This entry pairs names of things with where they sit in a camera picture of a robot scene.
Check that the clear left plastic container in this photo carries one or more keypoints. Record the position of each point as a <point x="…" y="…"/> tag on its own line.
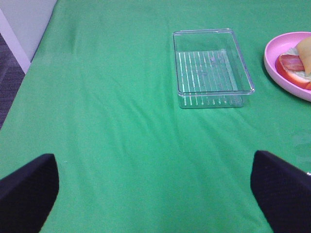
<point x="210" y="69"/>

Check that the bacon strip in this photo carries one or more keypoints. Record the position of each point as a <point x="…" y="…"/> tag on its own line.
<point x="291" y="62"/>

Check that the yellow cheese slice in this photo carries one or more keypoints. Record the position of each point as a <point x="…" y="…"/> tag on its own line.
<point x="304" y="52"/>

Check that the pink plate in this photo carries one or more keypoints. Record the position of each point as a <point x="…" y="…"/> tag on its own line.
<point x="276" y="47"/>

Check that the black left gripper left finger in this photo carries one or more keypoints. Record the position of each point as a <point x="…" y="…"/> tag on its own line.
<point x="28" y="194"/>

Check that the green lettuce leaf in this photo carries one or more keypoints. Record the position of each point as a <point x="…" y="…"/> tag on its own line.
<point x="300" y="74"/>

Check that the bread slice with crust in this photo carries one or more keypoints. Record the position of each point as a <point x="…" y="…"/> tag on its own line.
<point x="302" y="83"/>

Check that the green tablecloth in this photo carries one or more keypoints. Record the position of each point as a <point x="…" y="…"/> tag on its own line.
<point x="101" y="96"/>

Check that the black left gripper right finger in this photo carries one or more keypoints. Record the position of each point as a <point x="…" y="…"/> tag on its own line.
<point x="283" y="193"/>

